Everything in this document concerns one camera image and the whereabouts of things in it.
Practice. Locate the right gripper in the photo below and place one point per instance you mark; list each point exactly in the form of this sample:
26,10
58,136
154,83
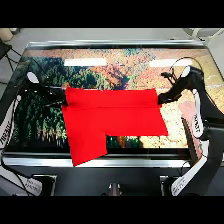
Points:
165,97

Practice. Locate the red T-shirt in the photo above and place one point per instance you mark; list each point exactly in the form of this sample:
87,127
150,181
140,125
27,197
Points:
110,113

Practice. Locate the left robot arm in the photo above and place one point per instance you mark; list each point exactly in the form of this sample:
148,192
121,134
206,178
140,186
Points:
42,88

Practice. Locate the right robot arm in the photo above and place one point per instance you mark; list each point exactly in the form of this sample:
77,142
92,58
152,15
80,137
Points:
197,120

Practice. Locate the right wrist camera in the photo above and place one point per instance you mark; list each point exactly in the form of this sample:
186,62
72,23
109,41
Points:
166,74

